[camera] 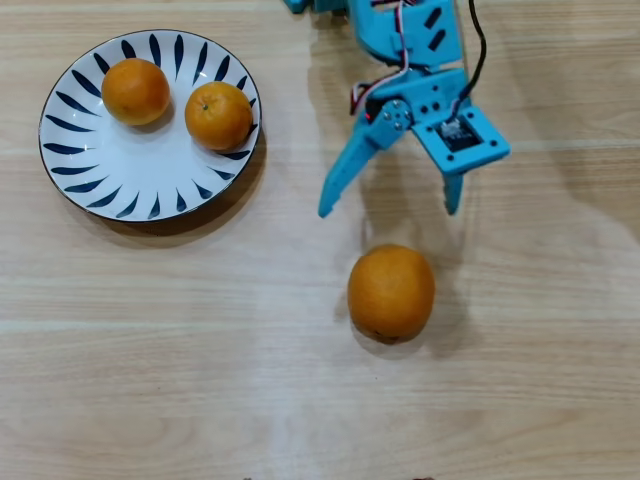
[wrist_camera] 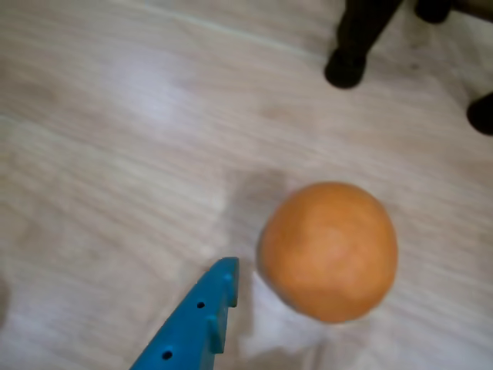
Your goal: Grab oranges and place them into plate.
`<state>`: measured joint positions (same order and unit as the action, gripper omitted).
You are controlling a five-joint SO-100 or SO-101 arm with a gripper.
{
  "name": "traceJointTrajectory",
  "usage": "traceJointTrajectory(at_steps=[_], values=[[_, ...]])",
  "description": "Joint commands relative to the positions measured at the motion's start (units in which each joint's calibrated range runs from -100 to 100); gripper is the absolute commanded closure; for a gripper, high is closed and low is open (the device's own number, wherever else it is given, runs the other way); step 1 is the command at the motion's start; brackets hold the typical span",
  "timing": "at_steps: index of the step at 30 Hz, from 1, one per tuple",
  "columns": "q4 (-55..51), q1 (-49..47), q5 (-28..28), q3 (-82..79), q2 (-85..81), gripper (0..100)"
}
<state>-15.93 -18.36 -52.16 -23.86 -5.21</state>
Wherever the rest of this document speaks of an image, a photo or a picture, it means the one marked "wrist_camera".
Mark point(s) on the black furniture leg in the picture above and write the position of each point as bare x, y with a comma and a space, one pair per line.
433, 9
481, 115
358, 38

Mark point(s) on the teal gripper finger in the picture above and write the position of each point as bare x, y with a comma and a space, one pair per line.
188, 331

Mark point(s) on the deep orange round fruit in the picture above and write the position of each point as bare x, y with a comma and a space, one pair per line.
327, 250

